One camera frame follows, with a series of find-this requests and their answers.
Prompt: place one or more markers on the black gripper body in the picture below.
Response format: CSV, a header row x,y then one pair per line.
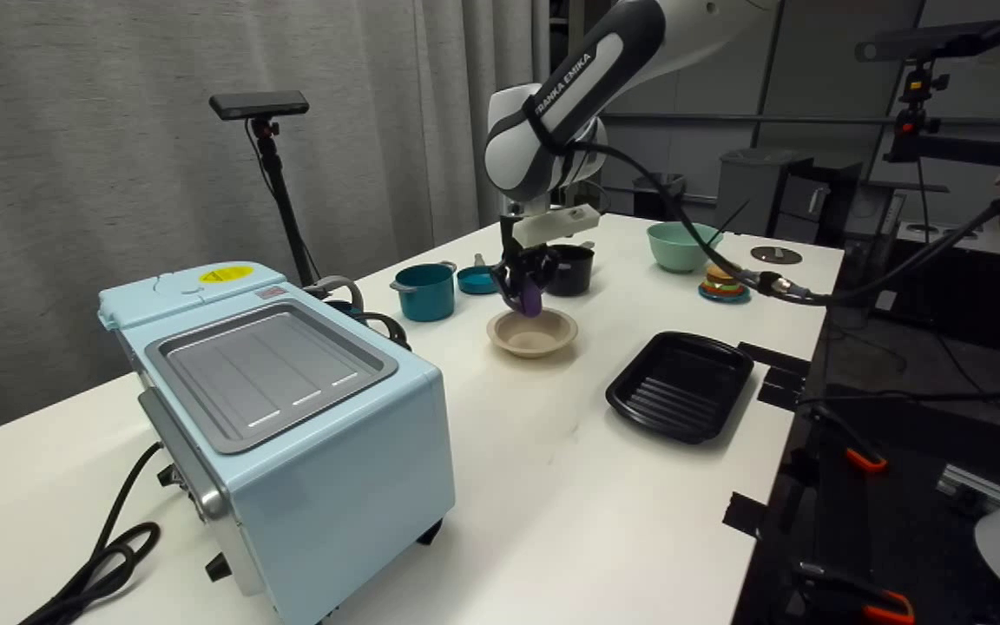
x,y
524,228

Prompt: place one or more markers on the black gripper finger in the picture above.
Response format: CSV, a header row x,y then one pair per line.
x,y
541,268
511,286

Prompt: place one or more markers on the purple plush toy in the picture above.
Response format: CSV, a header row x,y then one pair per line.
x,y
530,301

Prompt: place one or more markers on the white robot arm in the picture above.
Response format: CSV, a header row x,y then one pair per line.
x,y
546,136

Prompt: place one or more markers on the black toy pot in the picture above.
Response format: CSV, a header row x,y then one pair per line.
x,y
571,268

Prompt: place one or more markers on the white plate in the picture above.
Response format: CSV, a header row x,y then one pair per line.
x,y
532,336

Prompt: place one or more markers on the teal toy pot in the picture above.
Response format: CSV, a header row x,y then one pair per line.
x,y
423,292

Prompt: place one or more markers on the toy burger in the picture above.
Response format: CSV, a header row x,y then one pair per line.
x,y
717,286

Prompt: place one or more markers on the teal pot lid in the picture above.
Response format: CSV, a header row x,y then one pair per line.
x,y
475,281

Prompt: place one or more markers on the mint green bowl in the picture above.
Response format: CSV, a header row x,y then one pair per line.
x,y
679,248

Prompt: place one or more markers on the black grill tray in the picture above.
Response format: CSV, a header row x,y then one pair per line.
x,y
680,386

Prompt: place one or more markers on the light blue toaster oven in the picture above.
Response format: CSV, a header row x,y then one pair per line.
x,y
308,444

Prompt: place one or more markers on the black camera on stand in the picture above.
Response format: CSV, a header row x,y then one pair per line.
x,y
257,117

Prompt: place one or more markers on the orange handled clamp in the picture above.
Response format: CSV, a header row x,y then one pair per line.
x,y
877,605
855,451

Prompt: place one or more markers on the orange handled clamp near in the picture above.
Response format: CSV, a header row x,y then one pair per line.
x,y
877,605

